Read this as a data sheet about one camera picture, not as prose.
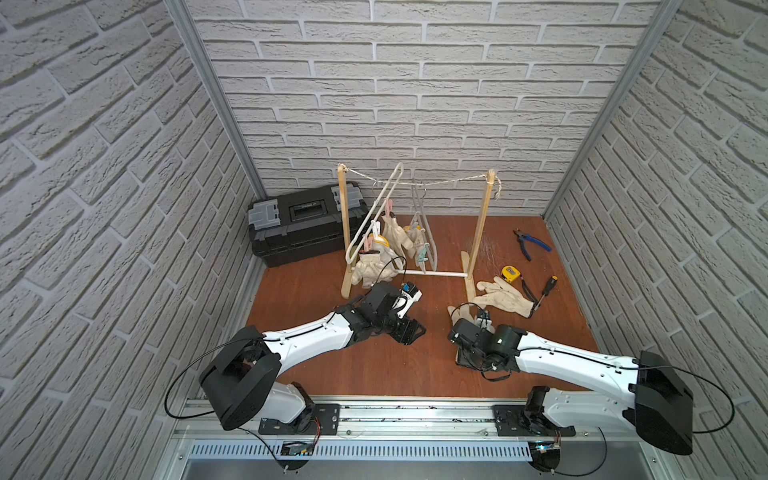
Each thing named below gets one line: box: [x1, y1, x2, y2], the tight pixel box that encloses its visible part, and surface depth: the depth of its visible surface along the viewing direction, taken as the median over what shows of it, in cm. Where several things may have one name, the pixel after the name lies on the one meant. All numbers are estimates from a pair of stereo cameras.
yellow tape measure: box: [501, 265, 521, 283], surface depth 102 cm
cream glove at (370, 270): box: [351, 251, 399, 289], surface depth 89 cm
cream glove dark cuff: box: [381, 212, 416, 259], surface depth 94 cm
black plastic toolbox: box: [247, 182, 370, 268], surface depth 97 cm
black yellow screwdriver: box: [534, 275, 559, 311], surface depth 100 cm
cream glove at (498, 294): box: [471, 277, 534, 318], surface depth 97 cm
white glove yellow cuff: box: [370, 234, 406, 271], surface depth 88 cm
